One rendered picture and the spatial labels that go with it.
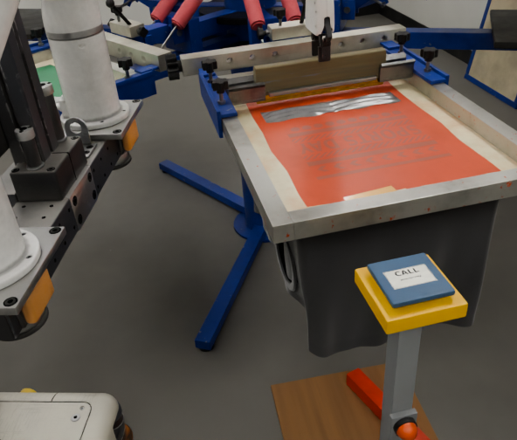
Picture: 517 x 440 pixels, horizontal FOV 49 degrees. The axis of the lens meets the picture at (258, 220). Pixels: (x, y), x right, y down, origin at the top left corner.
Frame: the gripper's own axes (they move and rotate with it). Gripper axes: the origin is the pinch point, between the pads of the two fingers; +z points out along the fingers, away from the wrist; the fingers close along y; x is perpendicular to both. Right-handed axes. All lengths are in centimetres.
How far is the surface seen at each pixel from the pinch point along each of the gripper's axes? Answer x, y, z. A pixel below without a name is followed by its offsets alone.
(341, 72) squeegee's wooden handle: 5.0, 1.5, 6.1
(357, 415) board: 0, 34, 106
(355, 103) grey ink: 5.9, 9.5, 11.8
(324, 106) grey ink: -2.1, 8.6, 11.7
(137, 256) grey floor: -63, -77, 108
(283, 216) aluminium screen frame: -27, 59, 9
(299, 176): -18.3, 40.5, 12.1
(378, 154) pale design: 0.5, 37.3, 12.1
